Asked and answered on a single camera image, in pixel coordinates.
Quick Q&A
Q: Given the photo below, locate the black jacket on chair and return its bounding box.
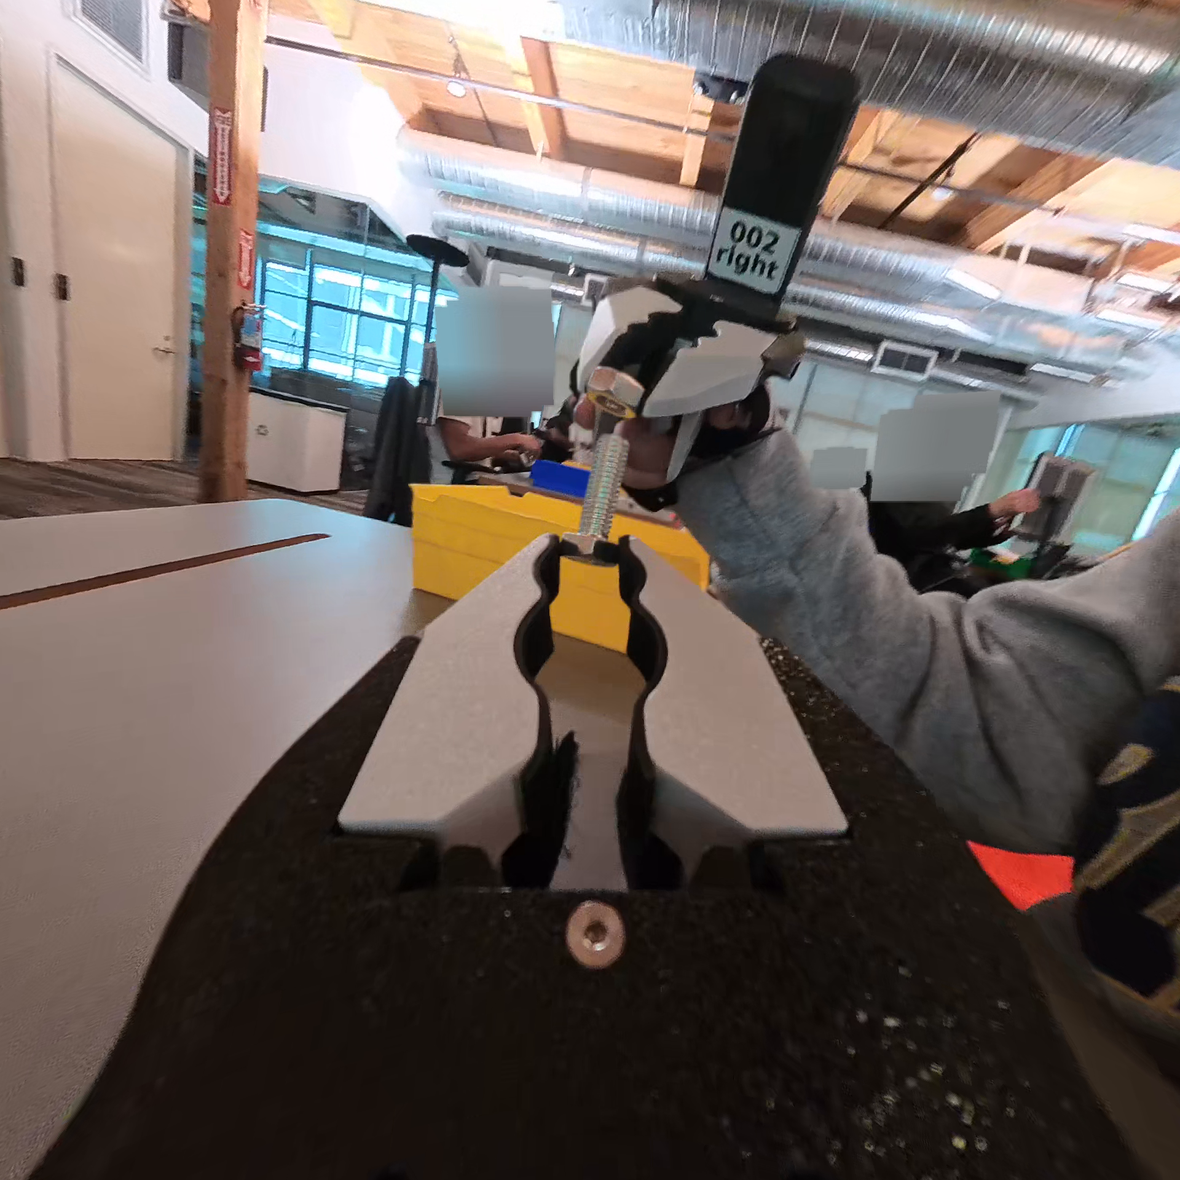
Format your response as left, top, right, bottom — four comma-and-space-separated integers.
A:
363, 377, 432, 527

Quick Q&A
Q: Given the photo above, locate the person's right hand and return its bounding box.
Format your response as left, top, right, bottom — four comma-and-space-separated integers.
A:
570, 392, 688, 495

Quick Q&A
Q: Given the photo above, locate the silver ceiling duct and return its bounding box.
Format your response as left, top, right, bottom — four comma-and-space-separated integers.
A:
431, 191, 1042, 398
553, 0, 1180, 163
395, 128, 1180, 305

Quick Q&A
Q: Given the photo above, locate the white recycling bin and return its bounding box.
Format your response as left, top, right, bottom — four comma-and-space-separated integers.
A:
247, 388, 348, 495

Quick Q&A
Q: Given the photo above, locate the white door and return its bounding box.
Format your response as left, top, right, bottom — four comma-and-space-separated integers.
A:
47, 55, 192, 462
0, 55, 33, 462

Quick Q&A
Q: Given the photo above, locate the person's right forearm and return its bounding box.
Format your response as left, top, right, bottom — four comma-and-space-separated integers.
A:
676, 429, 1180, 854

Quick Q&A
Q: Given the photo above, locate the wooden post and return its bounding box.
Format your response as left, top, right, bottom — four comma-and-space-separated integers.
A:
197, 0, 270, 503

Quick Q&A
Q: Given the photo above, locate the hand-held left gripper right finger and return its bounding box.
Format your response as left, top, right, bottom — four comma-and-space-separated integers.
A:
617, 535, 849, 850

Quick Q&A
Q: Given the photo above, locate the black floor lamp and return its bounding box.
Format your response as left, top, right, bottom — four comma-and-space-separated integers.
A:
405, 233, 471, 370

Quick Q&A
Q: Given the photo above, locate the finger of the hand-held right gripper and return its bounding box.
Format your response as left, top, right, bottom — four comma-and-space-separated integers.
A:
638, 325, 786, 420
574, 284, 685, 408

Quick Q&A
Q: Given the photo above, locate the large yellow plastic bin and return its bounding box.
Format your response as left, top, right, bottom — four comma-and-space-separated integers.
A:
410, 483, 710, 653

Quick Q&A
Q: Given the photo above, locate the orange object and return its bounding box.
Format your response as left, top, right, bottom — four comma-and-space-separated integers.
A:
967, 840, 1077, 912

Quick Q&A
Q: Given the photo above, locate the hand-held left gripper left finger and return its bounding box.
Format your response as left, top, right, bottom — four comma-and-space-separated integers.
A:
336, 533, 563, 850

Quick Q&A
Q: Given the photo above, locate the steel hex bolt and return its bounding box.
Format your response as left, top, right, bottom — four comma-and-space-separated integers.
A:
579, 365, 646, 545

